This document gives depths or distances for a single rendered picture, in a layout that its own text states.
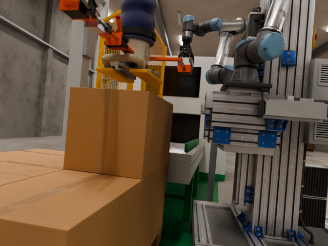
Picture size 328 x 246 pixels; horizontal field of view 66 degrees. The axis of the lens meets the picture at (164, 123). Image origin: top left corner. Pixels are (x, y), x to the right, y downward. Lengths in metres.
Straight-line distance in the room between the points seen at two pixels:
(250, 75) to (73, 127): 0.91
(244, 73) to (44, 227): 1.10
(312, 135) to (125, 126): 1.00
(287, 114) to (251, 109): 0.18
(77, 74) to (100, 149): 1.76
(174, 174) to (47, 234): 1.27
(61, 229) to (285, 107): 1.01
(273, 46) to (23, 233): 1.17
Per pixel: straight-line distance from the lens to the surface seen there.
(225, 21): 1.90
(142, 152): 1.16
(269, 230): 1.67
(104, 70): 1.41
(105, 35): 1.22
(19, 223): 0.71
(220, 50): 2.07
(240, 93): 1.35
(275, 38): 1.31
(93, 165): 1.26
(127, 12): 1.55
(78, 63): 2.93
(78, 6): 0.99
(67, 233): 0.65
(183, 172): 1.82
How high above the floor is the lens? 0.79
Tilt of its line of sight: 1 degrees up
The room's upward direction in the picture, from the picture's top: 5 degrees clockwise
